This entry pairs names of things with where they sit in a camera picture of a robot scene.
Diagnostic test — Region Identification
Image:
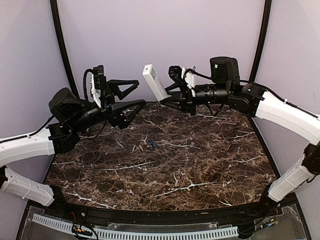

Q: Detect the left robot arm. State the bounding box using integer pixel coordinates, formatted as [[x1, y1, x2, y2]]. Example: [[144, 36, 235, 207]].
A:
[[0, 79, 146, 218]]

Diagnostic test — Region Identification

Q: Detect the white remote control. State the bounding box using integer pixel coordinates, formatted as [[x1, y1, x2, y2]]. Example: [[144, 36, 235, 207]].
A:
[[142, 64, 169, 103]]

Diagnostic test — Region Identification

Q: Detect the white slotted cable duct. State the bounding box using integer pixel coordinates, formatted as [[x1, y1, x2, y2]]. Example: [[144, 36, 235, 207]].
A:
[[32, 213, 239, 240]]

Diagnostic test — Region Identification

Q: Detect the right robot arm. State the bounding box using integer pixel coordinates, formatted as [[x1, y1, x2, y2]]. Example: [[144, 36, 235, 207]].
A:
[[160, 56, 320, 217]]

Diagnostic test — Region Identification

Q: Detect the black front rail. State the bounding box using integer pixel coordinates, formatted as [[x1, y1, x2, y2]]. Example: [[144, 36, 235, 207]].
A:
[[44, 192, 298, 231]]

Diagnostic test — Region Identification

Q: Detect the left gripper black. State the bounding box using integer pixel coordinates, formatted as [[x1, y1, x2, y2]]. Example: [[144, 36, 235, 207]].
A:
[[70, 79, 147, 132]]

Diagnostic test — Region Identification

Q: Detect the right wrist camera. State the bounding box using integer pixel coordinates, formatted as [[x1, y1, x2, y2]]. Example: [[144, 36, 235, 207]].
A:
[[168, 65, 186, 84]]

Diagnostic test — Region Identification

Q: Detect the black frame post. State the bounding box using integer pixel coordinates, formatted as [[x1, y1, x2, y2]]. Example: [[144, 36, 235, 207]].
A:
[[49, 0, 80, 98], [249, 0, 272, 82]]

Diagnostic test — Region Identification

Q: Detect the right black frame post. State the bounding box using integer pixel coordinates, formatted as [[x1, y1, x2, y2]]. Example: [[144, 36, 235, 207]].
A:
[[249, 0, 272, 82]]

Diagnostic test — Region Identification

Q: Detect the left black frame post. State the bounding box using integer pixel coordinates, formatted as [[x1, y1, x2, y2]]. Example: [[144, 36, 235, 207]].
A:
[[49, 0, 80, 98]]

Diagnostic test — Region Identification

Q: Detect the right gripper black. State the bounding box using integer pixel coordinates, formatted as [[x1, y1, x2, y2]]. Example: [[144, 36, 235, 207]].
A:
[[159, 81, 231, 116]]

